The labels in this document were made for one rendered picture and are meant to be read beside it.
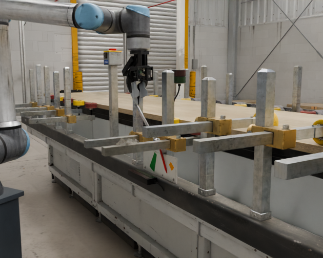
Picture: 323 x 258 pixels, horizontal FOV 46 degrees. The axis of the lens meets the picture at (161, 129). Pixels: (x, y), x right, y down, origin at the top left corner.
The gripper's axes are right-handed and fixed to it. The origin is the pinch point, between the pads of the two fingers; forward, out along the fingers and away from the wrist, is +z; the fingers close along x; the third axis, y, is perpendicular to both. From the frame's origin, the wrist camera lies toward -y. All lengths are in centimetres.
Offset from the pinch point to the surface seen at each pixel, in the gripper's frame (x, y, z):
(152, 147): -2.5, 16.2, 16.1
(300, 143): 27, 59, 11
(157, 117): 26.6, -29.0, 11.0
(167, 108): 6.7, 12.6, 2.4
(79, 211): 24, -150, 99
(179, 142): 7.3, 19.7, 14.7
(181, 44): 104, -119, -34
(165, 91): 6.1, 12.2, -4.3
